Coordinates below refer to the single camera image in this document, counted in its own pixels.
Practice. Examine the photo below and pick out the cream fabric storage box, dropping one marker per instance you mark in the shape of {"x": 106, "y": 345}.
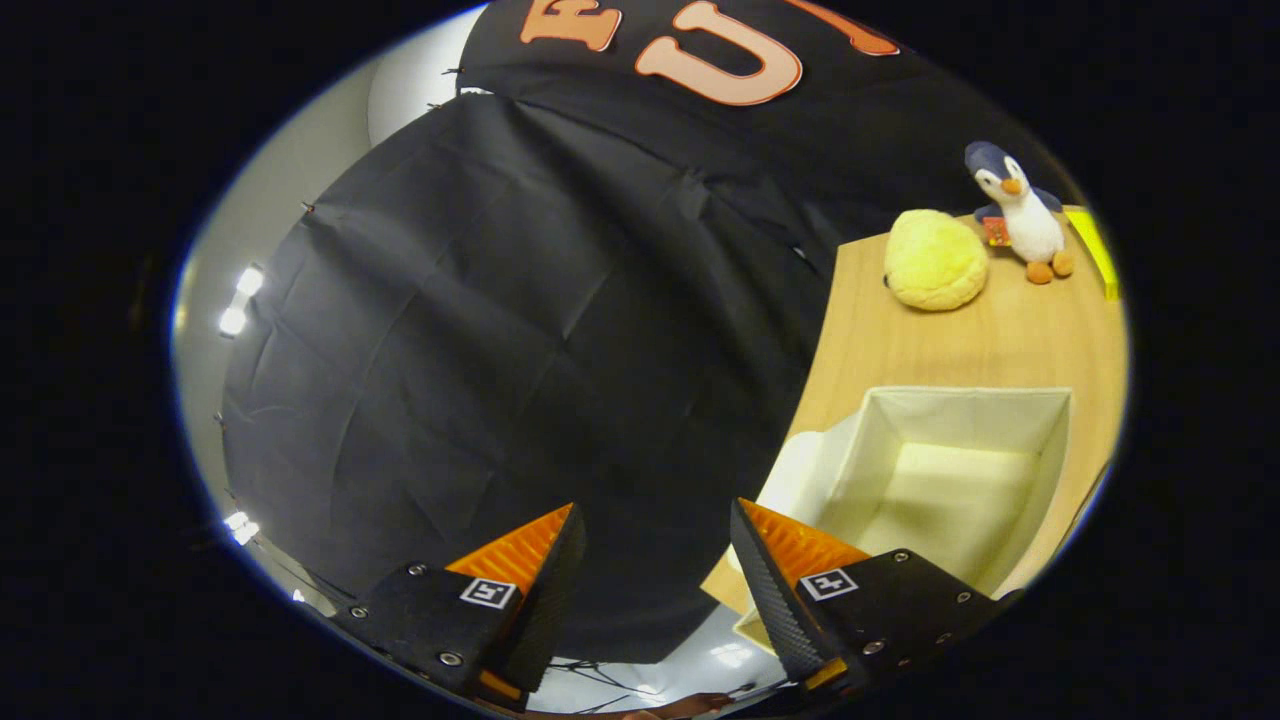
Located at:
{"x": 950, "y": 480}

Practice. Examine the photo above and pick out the yellow round plush toy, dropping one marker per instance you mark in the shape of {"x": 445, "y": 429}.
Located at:
{"x": 935, "y": 260}

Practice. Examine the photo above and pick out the penguin plush toy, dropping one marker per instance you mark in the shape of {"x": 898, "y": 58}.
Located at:
{"x": 1030, "y": 225}

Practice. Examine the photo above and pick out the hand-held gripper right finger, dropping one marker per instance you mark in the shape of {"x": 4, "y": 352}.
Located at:
{"x": 770, "y": 600}

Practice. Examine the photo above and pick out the ceiling light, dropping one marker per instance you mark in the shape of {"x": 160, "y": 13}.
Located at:
{"x": 240, "y": 525}
{"x": 232, "y": 320}

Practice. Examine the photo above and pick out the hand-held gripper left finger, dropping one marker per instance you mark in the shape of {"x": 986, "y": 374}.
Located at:
{"x": 545, "y": 610}

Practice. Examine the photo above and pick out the yellow book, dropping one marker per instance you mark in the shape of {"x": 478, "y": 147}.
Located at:
{"x": 1095, "y": 250}

